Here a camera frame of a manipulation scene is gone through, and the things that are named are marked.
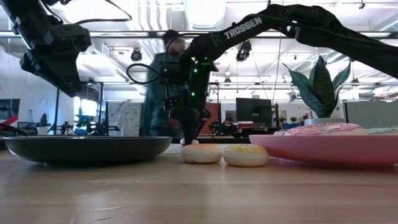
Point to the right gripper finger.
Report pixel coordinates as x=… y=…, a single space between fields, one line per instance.
x=191 y=124
x=204 y=116

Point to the large chocolate drizzle donut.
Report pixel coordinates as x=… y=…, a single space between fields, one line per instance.
x=279 y=133

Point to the large pink frosted donut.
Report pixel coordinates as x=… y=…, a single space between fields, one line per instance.
x=326 y=128

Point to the large green frosted donut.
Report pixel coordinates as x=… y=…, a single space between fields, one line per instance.
x=384 y=130

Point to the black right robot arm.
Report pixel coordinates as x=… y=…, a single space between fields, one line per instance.
x=311 y=25

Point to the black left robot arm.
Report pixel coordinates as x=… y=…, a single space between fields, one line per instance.
x=21 y=15

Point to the seated person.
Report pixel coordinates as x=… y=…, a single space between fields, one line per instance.
x=229 y=123

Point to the small orange donut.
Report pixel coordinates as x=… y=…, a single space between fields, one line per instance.
x=202 y=154

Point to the standing person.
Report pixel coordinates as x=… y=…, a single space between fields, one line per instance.
x=155 y=93

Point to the black computer monitor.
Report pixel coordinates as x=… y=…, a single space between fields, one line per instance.
x=253 y=112

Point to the small background potted plant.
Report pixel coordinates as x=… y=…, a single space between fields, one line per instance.
x=43 y=123

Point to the small yellow donut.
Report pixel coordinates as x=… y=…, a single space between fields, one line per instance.
x=245 y=155

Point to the black ceiling spotlight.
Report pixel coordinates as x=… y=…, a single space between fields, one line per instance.
x=244 y=51
x=136 y=55

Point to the black plate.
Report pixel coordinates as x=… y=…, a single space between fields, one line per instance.
x=87 y=149

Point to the pink plate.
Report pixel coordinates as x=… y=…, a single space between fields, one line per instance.
x=311 y=149

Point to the green artificial plant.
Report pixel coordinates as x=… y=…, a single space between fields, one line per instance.
x=321 y=90

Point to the grey partition panel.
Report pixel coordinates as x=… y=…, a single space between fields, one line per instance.
x=370 y=113

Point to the black aluminium table frame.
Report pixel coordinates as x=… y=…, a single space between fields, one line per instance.
x=224 y=140

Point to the black background stand frame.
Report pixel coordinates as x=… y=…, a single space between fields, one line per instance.
x=101 y=105

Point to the white ceiling duct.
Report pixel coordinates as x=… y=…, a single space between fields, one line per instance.
x=205 y=12

